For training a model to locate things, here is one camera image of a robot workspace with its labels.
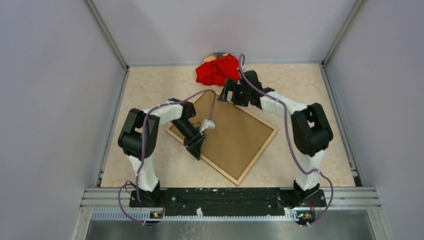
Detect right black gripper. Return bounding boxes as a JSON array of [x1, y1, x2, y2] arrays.
[[217, 79, 251, 108]]

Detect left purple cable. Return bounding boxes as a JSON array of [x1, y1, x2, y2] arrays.
[[118, 88, 217, 227]]

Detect red crumpled cloth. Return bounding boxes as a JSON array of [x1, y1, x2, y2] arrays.
[[195, 52, 240, 87]]

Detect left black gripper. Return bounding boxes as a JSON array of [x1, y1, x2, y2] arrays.
[[170, 117, 206, 160]]

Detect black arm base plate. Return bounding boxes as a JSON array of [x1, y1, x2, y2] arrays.
[[129, 187, 327, 217]]

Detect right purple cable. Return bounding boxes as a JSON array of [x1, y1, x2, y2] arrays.
[[237, 53, 335, 227]]

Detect purple cable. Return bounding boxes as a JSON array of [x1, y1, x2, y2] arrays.
[[237, 53, 335, 227], [118, 88, 217, 227]]

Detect aluminium front rail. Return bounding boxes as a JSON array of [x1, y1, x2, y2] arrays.
[[80, 187, 381, 222]]

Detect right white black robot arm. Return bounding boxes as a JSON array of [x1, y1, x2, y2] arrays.
[[218, 70, 334, 209]]

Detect wooden picture frame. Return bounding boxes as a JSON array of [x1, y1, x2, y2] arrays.
[[159, 92, 278, 187]]

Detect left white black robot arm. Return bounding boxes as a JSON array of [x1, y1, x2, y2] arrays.
[[117, 98, 206, 207]]

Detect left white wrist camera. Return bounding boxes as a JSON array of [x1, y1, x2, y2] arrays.
[[199, 119, 216, 133]]

